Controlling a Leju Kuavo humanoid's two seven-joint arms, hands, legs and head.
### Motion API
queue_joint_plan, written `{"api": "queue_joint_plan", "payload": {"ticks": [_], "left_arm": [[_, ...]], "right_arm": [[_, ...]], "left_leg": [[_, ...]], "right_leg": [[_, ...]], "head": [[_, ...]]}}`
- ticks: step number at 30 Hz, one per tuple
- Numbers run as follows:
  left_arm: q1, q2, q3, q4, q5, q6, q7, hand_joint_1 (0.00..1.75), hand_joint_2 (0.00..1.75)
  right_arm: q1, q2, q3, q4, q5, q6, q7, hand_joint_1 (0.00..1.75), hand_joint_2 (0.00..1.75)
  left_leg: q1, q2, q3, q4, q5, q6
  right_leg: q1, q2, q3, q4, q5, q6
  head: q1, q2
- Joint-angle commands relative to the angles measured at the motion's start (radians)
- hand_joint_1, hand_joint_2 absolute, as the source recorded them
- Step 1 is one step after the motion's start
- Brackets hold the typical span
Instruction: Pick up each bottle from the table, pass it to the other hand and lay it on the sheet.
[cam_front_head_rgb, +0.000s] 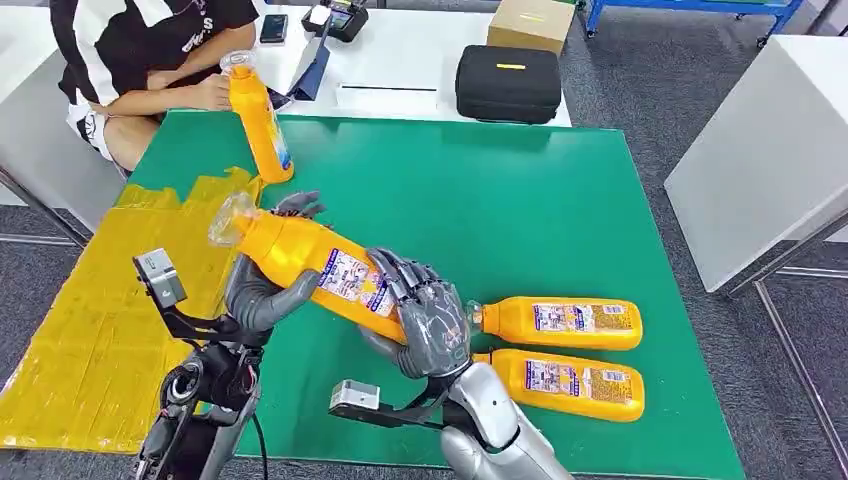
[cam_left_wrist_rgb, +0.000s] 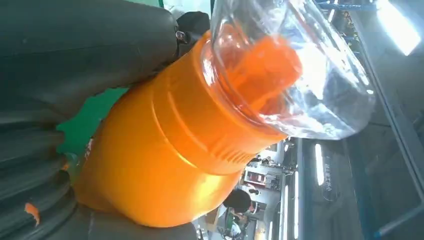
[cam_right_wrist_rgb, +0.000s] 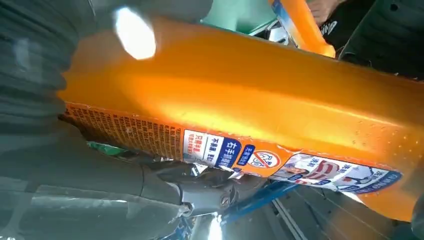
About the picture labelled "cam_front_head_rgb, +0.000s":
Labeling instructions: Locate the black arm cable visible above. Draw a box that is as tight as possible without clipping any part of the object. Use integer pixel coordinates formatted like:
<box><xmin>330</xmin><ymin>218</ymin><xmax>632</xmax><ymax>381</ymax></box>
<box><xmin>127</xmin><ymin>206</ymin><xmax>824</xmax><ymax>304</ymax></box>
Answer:
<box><xmin>250</xmin><ymin>411</ymin><xmax>271</xmax><ymax>480</ymax></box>

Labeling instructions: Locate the cardboard box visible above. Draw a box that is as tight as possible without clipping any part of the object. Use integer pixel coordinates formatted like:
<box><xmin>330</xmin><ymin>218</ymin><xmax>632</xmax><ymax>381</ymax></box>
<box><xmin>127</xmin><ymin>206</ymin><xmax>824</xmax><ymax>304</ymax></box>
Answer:
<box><xmin>486</xmin><ymin>0</ymin><xmax>577</xmax><ymax>57</ymax></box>

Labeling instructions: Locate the white table with metal leg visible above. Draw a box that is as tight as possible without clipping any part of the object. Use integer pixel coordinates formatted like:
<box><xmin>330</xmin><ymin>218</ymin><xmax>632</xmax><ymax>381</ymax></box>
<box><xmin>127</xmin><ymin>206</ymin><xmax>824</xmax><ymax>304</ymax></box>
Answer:
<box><xmin>0</xmin><ymin>5</ymin><xmax>128</xmax><ymax>250</ymax></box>

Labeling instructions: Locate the blue metal rack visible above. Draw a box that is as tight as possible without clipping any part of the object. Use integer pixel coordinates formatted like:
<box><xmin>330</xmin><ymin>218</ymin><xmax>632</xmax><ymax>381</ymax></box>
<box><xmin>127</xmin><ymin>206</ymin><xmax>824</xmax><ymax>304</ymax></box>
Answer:
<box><xmin>582</xmin><ymin>0</ymin><xmax>807</xmax><ymax>50</ymax></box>

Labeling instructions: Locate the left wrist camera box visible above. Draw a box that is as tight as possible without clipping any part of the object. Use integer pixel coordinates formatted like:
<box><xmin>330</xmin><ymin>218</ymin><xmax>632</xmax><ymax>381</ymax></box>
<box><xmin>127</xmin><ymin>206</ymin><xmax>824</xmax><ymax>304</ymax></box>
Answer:
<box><xmin>132</xmin><ymin>248</ymin><xmax>189</xmax><ymax>311</ymax></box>

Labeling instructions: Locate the white side table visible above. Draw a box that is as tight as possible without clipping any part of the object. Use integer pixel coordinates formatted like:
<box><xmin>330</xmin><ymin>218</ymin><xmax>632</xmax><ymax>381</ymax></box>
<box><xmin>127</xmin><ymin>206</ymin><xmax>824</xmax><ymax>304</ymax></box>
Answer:
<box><xmin>663</xmin><ymin>33</ymin><xmax>848</xmax><ymax>465</ymax></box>

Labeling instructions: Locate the black desk device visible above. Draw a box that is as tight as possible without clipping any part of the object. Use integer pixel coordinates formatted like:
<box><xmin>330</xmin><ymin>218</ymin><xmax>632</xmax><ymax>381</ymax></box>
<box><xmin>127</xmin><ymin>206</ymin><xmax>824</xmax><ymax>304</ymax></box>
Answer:
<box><xmin>300</xmin><ymin>0</ymin><xmax>371</xmax><ymax>44</ymax></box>

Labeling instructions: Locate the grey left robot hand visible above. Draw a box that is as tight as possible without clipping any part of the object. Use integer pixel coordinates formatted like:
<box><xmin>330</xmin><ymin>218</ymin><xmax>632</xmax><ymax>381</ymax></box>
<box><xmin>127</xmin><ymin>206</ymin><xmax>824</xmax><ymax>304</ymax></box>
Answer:
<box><xmin>223</xmin><ymin>190</ymin><xmax>327</xmax><ymax>333</ymax></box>

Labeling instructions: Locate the orange drink bottle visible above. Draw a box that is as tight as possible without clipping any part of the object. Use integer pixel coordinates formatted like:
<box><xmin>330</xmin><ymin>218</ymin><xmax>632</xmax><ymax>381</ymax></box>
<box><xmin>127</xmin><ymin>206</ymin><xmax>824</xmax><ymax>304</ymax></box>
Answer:
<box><xmin>219</xmin><ymin>50</ymin><xmax>296</xmax><ymax>186</ymax></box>
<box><xmin>207</xmin><ymin>191</ymin><xmax>409</xmax><ymax>346</ymax></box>
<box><xmin>466</xmin><ymin>295</ymin><xmax>645</xmax><ymax>353</ymax></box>
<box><xmin>472</xmin><ymin>348</ymin><xmax>647</xmax><ymax>425</ymax></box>

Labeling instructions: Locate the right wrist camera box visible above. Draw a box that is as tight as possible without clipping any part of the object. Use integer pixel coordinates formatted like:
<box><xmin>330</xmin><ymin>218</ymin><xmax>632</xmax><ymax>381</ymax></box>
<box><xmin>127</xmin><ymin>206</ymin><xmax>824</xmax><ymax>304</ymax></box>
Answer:
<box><xmin>329</xmin><ymin>379</ymin><xmax>383</xmax><ymax>414</ymax></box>

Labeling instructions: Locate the black smartphone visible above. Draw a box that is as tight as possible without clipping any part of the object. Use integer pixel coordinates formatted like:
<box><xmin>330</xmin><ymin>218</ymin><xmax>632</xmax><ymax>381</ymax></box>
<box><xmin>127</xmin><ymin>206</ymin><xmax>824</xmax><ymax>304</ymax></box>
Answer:
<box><xmin>258</xmin><ymin>13</ymin><xmax>290</xmax><ymax>46</ymax></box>

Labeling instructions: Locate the green table mat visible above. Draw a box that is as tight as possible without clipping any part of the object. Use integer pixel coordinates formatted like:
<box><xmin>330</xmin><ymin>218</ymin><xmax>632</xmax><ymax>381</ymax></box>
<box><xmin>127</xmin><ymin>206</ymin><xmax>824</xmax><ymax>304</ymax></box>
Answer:
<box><xmin>127</xmin><ymin>109</ymin><xmax>748</xmax><ymax>480</ymax></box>

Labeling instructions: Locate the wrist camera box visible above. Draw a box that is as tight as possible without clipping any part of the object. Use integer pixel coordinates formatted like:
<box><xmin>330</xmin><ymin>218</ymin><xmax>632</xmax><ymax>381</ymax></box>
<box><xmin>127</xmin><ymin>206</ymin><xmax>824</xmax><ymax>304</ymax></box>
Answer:
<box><xmin>329</xmin><ymin>379</ymin><xmax>383</xmax><ymax>414</ymax></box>
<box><xmin>132</xmin><ymin>248</ymin><xmax>189</xmax><ymax>311</ymax></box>

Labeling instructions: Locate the black zip case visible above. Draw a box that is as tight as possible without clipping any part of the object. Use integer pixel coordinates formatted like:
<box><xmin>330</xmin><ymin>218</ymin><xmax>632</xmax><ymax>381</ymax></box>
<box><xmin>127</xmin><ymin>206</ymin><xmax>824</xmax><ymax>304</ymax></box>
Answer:
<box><xmin>454</xmin><ymin>44</ymin><xmax>564</xmax><ymax>126</ymax></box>

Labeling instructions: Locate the person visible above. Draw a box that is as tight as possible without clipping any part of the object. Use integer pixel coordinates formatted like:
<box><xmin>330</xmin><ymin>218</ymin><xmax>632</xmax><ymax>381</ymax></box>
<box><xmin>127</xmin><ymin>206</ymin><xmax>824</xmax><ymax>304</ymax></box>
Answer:
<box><xmin>48</xmin><ymin>0</ymin><xmax>261</xmax><ymax>175</ymax></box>

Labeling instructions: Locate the tablet in blue cover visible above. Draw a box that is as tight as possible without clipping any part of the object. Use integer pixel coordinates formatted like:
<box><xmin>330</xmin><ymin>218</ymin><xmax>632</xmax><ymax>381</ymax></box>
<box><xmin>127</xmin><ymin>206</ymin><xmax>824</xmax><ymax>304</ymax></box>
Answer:
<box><xmin>267</xmin><ymin>25</ymin><xmax>333</xmax><ymax>111</ymax></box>

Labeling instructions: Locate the yellow sheet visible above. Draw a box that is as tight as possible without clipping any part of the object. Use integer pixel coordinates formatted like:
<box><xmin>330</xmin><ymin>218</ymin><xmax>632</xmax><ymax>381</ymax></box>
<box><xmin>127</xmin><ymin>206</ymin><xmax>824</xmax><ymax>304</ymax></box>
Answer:
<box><xmin>0</xmin><ymin>166</ymin><xmax>264</xmax><ymax>457</ymax></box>

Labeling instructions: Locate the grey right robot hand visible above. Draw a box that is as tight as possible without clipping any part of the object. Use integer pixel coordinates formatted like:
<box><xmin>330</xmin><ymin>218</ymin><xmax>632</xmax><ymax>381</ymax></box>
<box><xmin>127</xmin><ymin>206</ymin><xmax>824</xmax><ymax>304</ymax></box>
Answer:
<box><xmin>360</xmin><ymin>246</ymin><xmax>476</xmax><ymax>381</ymax></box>

